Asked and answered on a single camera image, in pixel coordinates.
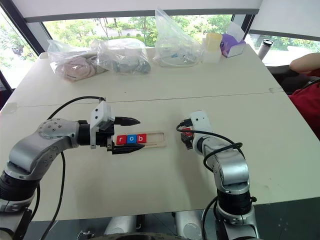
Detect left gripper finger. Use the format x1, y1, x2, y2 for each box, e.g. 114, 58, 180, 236
111, 144, 146, 156
114, 115, 142, 127

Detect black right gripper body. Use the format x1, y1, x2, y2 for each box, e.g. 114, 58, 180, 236
180, 133, 196, 152

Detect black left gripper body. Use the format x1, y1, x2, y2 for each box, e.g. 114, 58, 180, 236
96, 124, 116, 152

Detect wooden letter tray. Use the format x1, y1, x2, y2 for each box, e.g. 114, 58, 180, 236
113, 132, 166, 149

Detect silver rounded robot part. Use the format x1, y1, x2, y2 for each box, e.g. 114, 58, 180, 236
103, 214, 138, 236
174, 210, 204, 238

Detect plastic bag with grey items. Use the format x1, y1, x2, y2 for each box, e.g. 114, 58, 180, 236
95, 39, 153, 75

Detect plastic bag with pink items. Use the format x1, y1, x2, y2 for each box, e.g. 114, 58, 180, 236
46, 38, 102, 83

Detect translucent white plastic box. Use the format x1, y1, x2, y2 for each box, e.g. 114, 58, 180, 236
200, 39, 223, 64

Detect purple tissue box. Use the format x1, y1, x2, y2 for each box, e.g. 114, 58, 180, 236
220, 21, 248, 59

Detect black chair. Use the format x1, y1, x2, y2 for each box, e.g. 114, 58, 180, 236
265, 65, 320, 96

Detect white bottle with black lid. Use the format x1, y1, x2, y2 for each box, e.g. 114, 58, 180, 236
257, 38, 274, 61

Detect person's red garment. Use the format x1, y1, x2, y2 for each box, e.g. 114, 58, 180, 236
286, 69, 320, 141

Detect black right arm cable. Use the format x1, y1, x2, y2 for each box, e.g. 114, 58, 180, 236
175, 118, 244, 174

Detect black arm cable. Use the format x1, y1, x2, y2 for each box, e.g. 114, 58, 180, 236
175, 118, 244, 174
39, 96, 107, 240

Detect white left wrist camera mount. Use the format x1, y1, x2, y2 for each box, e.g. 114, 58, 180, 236
89, 101, 116, 150

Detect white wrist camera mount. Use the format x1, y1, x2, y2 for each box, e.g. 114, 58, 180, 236
89, 101, 116, 150
188, 109, 214, 134

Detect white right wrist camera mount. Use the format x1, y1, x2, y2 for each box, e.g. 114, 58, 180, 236
188, 109, 214, 134

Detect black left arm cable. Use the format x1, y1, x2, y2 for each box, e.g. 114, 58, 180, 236
39, 96, 107, 240

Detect black cable at right shoulder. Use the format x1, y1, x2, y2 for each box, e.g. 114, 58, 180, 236
200, 195, 220, 240

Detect plastic bag with white cables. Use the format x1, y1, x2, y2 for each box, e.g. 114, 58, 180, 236
153, 8, 205, 68

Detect black window frame post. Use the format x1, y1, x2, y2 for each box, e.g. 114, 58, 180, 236
230, 13, 256, 46
0, 0, 46, 58

